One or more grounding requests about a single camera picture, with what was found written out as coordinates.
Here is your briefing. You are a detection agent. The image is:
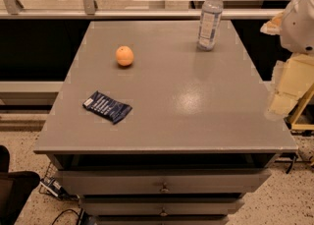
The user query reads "black office chair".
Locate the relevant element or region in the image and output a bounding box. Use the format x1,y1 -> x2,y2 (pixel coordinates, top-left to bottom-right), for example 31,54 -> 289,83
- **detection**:
0,145 -> 40,225

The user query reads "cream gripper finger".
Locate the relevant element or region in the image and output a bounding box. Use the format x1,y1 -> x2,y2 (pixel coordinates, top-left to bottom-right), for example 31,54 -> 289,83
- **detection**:
260,12 -> 284,35
267,53 -> 314,118

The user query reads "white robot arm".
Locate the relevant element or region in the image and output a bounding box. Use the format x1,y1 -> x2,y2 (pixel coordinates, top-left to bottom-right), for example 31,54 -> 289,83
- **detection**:
260,0 -> 314,119

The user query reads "yellow stand frame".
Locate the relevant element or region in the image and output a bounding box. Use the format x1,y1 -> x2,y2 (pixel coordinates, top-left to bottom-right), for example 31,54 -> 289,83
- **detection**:
288,84 -> 314,131

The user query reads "power strip on floor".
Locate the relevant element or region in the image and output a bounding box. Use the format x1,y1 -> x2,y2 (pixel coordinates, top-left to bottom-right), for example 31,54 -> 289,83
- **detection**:
40,177 -> 68,199

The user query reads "orange fruit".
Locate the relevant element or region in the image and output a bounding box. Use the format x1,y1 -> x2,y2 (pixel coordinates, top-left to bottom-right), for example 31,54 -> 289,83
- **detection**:
116,46 -> 134,67

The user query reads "grey drawer cabinet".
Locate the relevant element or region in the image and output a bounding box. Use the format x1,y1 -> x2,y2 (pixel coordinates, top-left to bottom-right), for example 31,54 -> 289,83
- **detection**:
35,21 -> 297,225

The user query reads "dark blue rxbar wrapper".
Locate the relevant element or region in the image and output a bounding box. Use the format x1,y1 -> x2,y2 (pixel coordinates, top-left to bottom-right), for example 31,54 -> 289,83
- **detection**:
82,90 -> 132,125

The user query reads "clear plastic water bottle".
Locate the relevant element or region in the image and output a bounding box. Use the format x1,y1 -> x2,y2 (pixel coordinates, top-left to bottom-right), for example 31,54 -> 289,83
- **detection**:
197,0 -> 224,51

